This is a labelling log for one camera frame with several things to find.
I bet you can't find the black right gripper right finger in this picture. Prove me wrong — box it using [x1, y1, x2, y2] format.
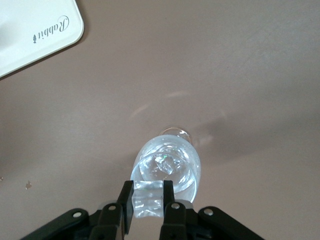
[159, 178, 266, 240]

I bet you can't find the brown table cover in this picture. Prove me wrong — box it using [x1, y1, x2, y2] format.
[0, 0, 320, 240]

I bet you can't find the cream rabbit print tray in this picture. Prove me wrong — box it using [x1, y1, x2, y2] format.
[0, 0, 85, 79]

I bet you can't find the clear ice cube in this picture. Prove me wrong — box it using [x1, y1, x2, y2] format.
[153, 154, 183, 176]
[131, 179, 165, 219]

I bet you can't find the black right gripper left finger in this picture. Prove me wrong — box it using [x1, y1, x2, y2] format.
[22, 179, 135, 240]

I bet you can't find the clear stemmed wine glass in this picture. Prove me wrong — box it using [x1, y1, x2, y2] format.
[130, 127, 202, 204]

